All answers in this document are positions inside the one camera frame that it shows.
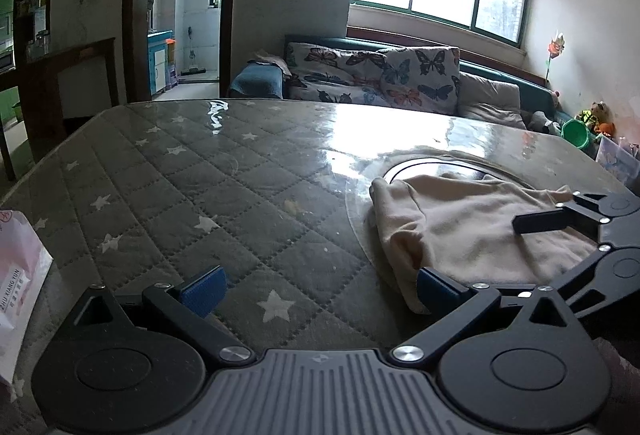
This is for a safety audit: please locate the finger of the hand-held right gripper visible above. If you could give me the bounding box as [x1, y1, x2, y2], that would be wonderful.
[512, 192, 610, 242]
[500, 242, 617, 307]

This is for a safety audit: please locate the blue towel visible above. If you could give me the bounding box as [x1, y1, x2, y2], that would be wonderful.
[229, 65, 285, 100]

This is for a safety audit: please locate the dark wooden sideboard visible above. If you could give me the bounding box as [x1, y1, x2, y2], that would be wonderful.
[25, 37, 121, 150]

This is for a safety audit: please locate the clear plastic storage box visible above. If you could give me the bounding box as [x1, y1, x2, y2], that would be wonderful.
[595, 135, 640, 190]

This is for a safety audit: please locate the green plastic bucket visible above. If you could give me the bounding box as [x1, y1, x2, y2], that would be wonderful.
[561, 119, 596, 150]

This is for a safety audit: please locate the grey plush toy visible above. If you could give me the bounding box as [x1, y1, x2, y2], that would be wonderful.
[530, 111, 563, 134]

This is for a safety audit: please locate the beige cushion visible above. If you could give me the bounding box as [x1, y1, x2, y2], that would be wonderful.
[457, 71, 528, 130]

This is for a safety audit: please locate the round black glass hotplate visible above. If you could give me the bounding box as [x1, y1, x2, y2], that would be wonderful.
[382, 157, 536, 196]

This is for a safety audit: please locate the brown plush toy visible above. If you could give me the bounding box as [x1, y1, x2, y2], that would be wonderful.
[575, 101, 613, 138]

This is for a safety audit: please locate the teal sofa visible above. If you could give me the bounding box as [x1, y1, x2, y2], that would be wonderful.
[230, 35, 576, 136]

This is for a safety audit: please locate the cream long-sleeve shirt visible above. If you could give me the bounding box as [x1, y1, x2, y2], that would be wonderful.
[369, 172, 601, 315]

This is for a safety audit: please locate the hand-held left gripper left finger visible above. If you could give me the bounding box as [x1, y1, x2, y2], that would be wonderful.
[70, 265, 257, 368]

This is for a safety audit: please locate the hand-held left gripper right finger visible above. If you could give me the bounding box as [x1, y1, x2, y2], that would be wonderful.
[387, 265, 581, 368]

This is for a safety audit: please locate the floor mop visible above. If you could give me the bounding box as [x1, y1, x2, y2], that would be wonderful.
[182, 27, 207, 76]

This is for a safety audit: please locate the beige crumpled cloth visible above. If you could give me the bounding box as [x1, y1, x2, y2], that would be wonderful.
[247, 55, 293, 76]

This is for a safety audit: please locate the dark wooden door frame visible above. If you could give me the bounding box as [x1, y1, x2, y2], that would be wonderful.
[122, 0, 243, 103]

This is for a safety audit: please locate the square butterfly print cushion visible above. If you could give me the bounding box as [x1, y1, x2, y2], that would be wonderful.
[380, 46, 461, 116]

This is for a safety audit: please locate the blue cabinet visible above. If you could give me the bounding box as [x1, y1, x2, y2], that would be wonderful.
[147, 31, 174, 96]

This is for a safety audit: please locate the long butterfly print cushion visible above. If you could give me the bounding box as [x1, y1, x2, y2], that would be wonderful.
[285, 42, 388, 106]

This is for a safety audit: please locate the colourful pinwheel toy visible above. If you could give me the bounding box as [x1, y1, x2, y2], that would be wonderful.
[545, 31, 567, 88]

